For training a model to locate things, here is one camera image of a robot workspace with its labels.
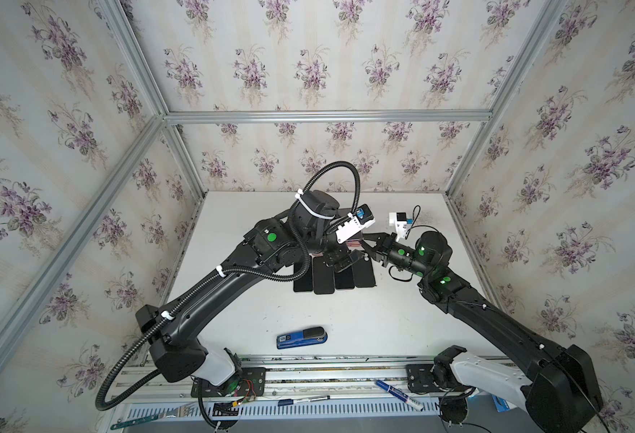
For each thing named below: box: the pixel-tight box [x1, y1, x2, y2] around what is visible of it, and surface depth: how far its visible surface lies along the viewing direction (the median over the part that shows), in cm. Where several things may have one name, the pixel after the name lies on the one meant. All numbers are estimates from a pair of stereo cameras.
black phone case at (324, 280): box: [313, 256, 335, 295], surface depth 95 cm
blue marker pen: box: [374, 379, 424, 412], surface depth 72 cm
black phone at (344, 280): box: [334, 265, 355, 290], surface depth 95 cm
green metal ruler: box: [110, 414, 159, 431], surface depth 69 cm
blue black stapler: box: [276, 326, 328, 350], surface depth 80 cm
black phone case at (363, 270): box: [351, 248, 377, 288], surface depth 95 cm
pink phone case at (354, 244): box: [346, 239, 366, 252], surface depth 70 cm
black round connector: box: [439, 396, 469, 427], surface depth 72 cm
